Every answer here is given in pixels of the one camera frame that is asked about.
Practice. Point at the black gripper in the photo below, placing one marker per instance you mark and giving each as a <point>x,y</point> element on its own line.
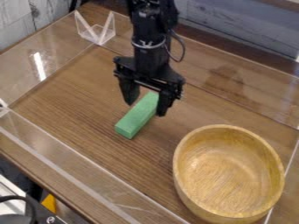
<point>147,70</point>

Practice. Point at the green rectangular block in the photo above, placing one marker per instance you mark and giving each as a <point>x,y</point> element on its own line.
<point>138,116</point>

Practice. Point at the brown wooden bowl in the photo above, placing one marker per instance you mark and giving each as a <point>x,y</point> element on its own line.
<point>228,174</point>

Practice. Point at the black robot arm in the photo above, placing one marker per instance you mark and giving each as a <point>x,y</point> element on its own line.
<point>156,45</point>

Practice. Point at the yellow warning sticker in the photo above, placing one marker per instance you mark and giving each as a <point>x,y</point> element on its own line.
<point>49,203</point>

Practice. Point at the clear acrylic enclosure wall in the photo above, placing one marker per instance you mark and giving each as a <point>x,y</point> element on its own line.
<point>63,105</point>

